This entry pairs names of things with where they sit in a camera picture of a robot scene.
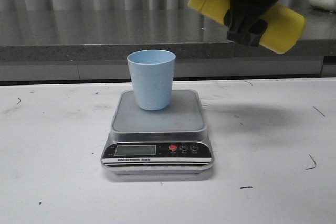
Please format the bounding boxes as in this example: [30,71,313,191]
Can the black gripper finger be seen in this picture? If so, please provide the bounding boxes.
[223,0,274,47]

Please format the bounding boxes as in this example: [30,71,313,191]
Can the yellow squeeze bottle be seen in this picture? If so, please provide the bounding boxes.
[188,0,306,54]

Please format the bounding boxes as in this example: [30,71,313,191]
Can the light blue plastic cup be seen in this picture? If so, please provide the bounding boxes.
[127,49,176,111]

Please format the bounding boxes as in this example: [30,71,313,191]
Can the silver electronic kitchen scale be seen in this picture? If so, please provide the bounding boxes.
[101,89,214,181]

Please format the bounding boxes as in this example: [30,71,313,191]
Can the grey stone counter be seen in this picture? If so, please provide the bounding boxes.
[1,9,335,82]

